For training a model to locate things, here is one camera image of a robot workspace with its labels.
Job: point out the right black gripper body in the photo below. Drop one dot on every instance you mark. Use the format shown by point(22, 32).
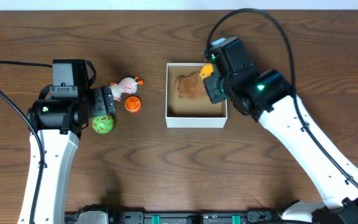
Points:
point(220, 89)

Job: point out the orange lattice ball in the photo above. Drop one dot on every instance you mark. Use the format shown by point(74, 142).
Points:
point(133, 104)

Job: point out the brown plush toy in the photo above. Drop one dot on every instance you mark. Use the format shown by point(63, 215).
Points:
point(190, 86)

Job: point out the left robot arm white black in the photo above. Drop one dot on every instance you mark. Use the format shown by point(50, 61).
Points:
point(58, 116)

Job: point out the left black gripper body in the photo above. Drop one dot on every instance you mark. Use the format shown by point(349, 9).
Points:
point(102, 100)

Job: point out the pink white snail toy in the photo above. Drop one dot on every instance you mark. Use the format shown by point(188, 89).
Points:
point(127, 85)

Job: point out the green numbered dice ball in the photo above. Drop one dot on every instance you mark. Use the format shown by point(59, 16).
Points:
point(103, 124)

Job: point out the yellow rubber duck toy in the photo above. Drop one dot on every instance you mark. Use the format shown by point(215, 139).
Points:
point(206, 71)

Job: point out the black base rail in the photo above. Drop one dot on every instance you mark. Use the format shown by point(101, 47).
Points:
point(172, 217)

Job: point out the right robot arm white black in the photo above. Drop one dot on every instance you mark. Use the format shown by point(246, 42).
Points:
point(270, 100)

